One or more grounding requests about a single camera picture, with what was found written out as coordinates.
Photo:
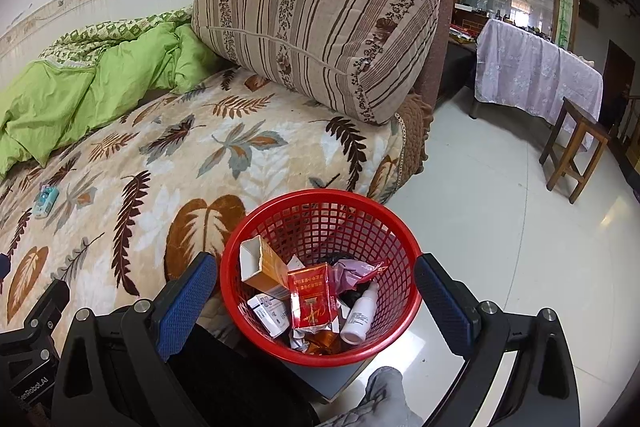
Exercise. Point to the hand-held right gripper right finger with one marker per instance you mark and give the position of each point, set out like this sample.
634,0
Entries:
445,302

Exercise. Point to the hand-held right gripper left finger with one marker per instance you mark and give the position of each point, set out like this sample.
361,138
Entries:
187,302

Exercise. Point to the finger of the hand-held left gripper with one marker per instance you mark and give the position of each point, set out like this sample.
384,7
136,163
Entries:
4,264
50,302

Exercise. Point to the white medicine box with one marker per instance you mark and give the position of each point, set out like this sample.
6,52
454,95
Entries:
270,312

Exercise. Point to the white spray bottle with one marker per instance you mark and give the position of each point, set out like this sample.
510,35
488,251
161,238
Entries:
357,322

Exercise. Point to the small orange box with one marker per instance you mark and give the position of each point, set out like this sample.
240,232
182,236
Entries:
272,272

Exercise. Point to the purple plastic bag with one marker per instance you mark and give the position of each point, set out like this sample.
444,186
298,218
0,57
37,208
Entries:
350,274

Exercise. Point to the red cigarette pack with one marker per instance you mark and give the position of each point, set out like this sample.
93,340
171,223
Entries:
312,302

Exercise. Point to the red mesh basket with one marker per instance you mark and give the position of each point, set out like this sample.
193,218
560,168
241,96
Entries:
325,227

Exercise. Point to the small teal white packet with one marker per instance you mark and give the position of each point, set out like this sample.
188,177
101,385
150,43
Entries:
46,202

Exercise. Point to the grey cloth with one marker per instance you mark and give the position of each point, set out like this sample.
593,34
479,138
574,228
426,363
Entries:
385,397

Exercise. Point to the leaf print blanket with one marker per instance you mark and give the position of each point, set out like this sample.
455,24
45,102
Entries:
150,187

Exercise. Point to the grey stool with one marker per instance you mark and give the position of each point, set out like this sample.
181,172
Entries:
330,382

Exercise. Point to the brown lace cover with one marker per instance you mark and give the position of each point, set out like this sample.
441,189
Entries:
412,132

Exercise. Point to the green quilt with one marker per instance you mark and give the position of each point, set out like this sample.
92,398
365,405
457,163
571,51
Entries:
75,97

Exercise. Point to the wooden stool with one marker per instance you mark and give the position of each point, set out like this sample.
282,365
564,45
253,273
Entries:
575,117

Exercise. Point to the dark side table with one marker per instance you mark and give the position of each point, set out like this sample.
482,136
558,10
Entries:
457,62

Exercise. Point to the purple floral tablecloth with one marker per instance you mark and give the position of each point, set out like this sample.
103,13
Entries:
525,67

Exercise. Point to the dark brown door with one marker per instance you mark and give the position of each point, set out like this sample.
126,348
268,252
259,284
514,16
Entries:
617,77

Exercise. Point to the striped floral cushion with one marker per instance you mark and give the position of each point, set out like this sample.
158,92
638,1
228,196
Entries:
310,32

